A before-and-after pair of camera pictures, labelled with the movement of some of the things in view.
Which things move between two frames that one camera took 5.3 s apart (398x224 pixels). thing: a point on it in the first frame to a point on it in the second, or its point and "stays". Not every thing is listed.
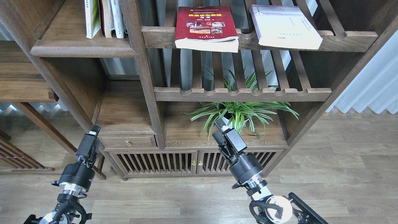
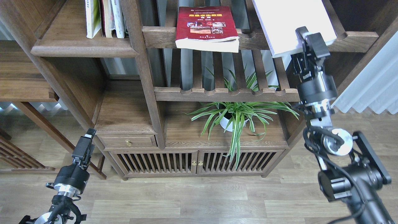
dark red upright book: x=102 y=18 stays
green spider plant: x=239 y=113 stays
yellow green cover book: x=92 y=20 stays
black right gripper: x=247 y=166 to x=322 y=88
